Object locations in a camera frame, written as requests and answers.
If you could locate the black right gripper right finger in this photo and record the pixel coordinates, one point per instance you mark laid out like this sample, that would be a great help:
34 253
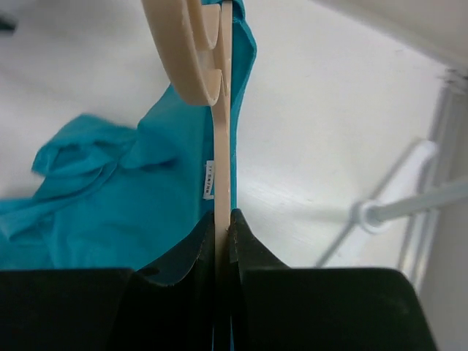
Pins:
276 307

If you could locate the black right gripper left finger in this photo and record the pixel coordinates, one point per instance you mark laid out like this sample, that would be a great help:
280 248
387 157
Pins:
166 305

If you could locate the teal t shirt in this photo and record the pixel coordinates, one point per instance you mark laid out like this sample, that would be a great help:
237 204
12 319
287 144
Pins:
103 165

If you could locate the beige wooden hanger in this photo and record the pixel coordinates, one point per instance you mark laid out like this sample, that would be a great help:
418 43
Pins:
194 43

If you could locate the white clothes rack frame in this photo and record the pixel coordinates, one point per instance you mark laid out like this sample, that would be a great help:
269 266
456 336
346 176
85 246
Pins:
373 216

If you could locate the aluminium rail on table edge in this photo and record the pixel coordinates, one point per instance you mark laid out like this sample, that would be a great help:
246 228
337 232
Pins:
421 228

